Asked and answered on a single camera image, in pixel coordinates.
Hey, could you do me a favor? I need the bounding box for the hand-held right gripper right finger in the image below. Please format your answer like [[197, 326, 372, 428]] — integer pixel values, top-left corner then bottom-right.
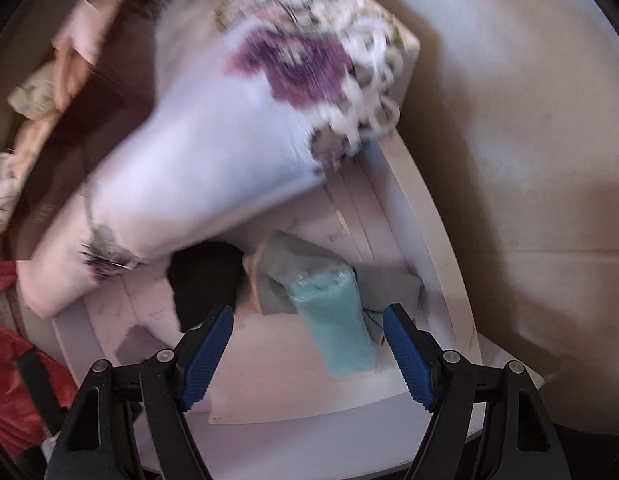
[[383, 303, 573, 480]]

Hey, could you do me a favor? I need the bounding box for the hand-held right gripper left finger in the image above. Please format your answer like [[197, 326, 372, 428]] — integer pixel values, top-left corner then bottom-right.
[[44, 305, 235, 480]]

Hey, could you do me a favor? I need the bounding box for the black sock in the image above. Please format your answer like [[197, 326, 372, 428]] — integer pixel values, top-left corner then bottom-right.
[[168, 241, 246, 333]]

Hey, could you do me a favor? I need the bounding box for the teal face mask pack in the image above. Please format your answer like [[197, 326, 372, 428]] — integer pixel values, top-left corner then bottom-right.
[[288, 267, 377, 380]]

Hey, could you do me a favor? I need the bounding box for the grey and beige cloth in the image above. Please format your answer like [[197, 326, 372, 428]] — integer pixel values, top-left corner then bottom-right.
[[242, 231, 423, 346]]

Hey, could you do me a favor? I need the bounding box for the brown tin box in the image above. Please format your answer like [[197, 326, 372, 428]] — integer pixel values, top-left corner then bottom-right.
[[12, 0, 165, 261]]

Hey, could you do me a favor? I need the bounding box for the peach cloth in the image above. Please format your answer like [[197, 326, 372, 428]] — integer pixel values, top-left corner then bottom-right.
[[14, 40, 96, 171]]

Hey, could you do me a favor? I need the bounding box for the pink cloth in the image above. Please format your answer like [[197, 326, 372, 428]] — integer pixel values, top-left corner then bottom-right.
[[52, 0, 125, 66]]

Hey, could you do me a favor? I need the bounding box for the pile of glossy paper sheets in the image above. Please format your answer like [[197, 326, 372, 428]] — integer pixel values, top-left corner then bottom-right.
[[84, 175, 483, 426]]

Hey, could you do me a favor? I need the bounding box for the white floral cloth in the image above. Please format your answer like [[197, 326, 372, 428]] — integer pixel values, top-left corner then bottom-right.
[[16, 0, 421, 318]]

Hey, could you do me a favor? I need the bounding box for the red shiny fabric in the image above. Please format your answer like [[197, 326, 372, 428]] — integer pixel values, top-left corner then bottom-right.
[[0, 232, 82, 463]]

